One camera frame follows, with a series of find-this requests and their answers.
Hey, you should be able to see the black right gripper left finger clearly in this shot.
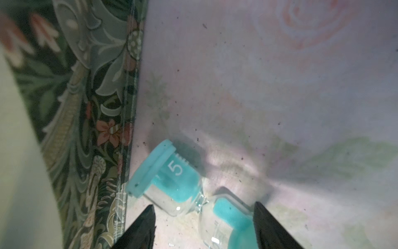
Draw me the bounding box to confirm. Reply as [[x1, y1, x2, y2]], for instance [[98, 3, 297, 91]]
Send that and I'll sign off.
[[111, 204, 156, 249]]

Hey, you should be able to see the cream canvas tote bag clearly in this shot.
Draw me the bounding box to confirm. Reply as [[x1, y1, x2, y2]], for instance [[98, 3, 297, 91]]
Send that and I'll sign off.
[[0, 0, 149, 249]]

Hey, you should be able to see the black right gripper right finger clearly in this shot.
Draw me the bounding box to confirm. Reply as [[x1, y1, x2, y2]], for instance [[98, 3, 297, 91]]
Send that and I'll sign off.
[[253, 201, 303, 249]]

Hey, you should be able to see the green hourglass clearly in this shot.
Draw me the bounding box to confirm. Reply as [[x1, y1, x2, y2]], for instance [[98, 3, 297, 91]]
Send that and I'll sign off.
[[126, 140, 258, 249]]

